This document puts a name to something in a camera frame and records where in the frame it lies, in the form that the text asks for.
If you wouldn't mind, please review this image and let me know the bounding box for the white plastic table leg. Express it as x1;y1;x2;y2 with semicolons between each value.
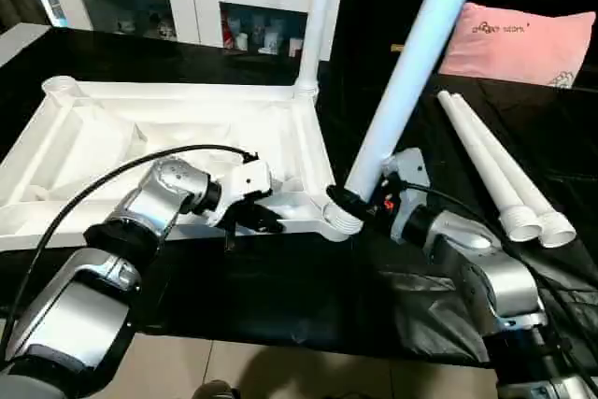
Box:
448;93;577;249
326;0;492;237
292;0;346;102
436;93;544;242

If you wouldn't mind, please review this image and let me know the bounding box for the white plastic table top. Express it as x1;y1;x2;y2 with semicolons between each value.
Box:
0;75;366;251

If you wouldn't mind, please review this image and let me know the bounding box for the black work mat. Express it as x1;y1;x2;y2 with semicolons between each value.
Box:
0;27;598;367

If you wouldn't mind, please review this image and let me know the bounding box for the dark left robot foot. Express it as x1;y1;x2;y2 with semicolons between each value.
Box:
193;379;240;399

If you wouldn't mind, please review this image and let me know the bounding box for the pink pillow with print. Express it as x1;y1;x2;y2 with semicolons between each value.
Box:
440;1;598;89

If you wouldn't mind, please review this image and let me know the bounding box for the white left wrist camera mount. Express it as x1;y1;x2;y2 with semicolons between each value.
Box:
205;159;276;231

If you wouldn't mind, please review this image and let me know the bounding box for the black left wrist camera cable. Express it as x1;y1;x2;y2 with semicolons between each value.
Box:
0;144;259;363

